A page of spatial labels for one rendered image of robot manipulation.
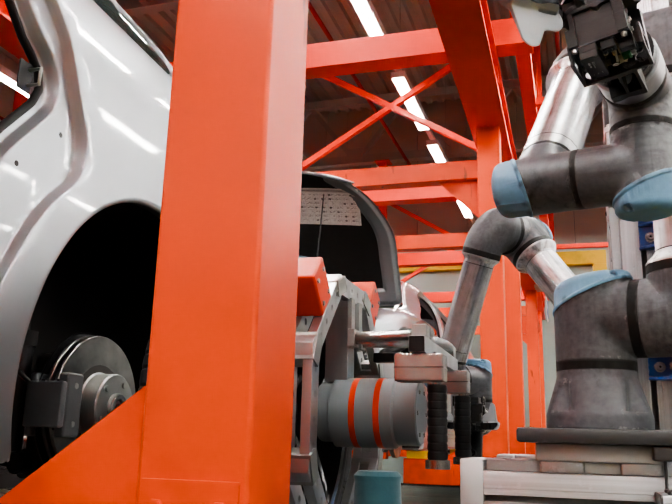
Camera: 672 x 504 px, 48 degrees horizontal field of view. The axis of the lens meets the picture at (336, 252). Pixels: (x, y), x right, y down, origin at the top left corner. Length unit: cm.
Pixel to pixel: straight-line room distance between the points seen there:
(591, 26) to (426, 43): 435
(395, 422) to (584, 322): 51
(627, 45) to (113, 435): 80
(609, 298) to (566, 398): 16
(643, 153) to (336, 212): 410
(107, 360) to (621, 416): 116
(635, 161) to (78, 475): 83
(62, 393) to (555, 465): 99
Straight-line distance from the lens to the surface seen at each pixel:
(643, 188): 93
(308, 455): 135
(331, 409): 155
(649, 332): 116
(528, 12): 81
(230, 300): 104
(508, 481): 115
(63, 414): 167
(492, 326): 520
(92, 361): 180
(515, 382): 709
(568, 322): 118
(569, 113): 111
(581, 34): 83
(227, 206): 108
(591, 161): 96
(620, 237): 144
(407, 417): 152
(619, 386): 116
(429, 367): 138
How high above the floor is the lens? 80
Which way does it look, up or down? 14 degrees up
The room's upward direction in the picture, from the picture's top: 2 degrees clockwise
